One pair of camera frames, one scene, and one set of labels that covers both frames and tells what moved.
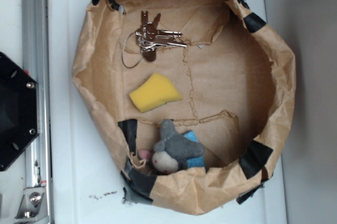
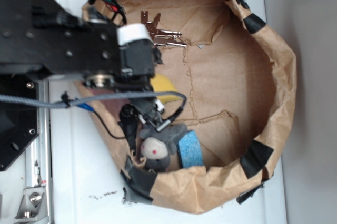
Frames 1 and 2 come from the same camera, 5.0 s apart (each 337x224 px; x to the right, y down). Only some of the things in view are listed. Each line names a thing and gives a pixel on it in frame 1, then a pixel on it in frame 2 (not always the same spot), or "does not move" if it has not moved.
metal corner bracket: (32, 206) does not move
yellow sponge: (158, 90) does not move
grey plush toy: (170, 153) → (157, 145)
